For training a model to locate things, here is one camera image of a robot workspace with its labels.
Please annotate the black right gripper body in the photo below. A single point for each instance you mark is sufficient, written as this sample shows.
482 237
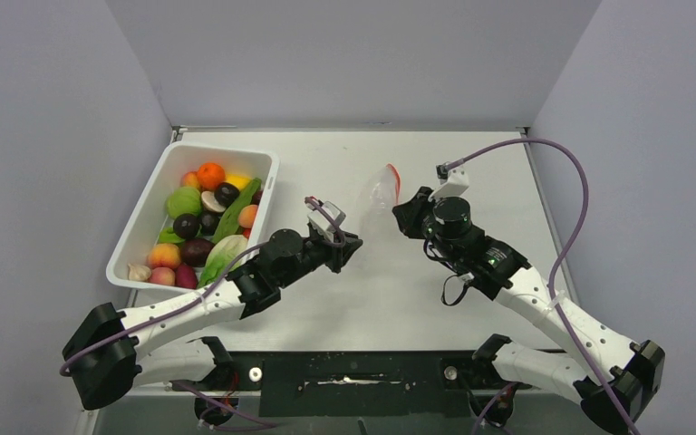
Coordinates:
443 246

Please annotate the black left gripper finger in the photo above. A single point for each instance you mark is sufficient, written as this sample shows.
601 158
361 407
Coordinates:
345 243
337 257

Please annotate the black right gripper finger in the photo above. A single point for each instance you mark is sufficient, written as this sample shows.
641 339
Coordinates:
410 221
419 200

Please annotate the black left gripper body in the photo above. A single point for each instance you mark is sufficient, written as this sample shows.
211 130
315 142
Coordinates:
314 255

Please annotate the clear red-zipper bag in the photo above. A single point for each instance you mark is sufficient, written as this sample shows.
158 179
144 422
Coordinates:
378 197

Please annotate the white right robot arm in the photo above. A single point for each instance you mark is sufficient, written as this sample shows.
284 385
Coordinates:
506 277

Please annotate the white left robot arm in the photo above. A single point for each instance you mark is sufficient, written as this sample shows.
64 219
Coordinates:
168 336

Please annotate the peach near bin edge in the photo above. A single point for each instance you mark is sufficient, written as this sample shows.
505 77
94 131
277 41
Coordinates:
247 216

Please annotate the white green napa cabbage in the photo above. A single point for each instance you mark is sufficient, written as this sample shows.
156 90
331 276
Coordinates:
226 250

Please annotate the dark red fig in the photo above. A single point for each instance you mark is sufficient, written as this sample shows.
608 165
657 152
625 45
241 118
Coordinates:
257 197

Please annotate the green leafy vegetable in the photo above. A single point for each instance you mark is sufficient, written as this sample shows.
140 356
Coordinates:
228 224

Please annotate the dark plum middle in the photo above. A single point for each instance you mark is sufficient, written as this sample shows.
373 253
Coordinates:
209 222

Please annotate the dark plum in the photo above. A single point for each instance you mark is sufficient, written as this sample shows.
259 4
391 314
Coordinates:
186 226
226 194
209 222

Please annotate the dark plum upper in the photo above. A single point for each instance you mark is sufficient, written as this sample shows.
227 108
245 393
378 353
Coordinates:
226 194

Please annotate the sliced mushroom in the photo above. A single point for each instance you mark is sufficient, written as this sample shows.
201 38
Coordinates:
211 204

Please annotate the red purple onion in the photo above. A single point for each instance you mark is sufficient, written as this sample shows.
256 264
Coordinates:
186 277

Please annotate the dark plum left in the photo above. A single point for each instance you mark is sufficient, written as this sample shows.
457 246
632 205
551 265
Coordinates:
186 226

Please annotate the orange fruit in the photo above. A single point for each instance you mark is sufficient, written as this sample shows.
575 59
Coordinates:
210 175

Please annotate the peach top left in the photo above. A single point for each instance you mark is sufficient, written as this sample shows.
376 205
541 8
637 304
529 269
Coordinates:
190 179

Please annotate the peach lower left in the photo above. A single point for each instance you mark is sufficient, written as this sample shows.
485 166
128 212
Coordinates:
164 255

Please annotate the pink peach bottom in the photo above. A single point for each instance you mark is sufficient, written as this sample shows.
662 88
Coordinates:
162 276

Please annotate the garlic bulb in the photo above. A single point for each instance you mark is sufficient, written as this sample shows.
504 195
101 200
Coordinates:
139 273

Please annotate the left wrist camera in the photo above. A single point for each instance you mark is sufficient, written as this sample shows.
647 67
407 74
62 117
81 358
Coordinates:
326 219

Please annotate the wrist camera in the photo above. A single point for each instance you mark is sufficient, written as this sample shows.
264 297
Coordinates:
326 219
453 183

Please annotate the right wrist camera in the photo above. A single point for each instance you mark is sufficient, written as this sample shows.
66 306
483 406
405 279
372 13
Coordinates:
453 183

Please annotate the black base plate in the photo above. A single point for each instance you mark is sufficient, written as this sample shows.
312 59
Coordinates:
355 384

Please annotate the aluminium frame rail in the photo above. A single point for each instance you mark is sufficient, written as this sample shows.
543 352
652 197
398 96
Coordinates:
204 365

